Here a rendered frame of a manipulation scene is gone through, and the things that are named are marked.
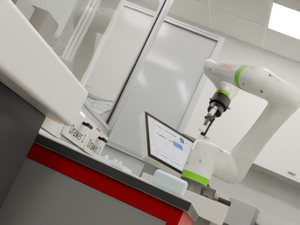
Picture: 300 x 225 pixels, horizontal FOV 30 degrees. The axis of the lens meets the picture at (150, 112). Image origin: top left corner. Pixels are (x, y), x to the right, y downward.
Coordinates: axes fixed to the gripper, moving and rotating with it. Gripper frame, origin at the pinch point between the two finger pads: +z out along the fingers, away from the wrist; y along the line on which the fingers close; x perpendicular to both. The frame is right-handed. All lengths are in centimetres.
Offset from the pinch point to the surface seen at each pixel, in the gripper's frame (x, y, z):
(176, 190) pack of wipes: -11, -87, 75
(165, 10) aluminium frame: 47, -12, -52
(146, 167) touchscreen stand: 24, 63, -6
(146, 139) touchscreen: 28.3, 38.4, -7.8
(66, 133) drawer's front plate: 41, -35, 49
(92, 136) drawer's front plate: 41, -6, 30
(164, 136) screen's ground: 22, 48, -21
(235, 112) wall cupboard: 5, 229, -194
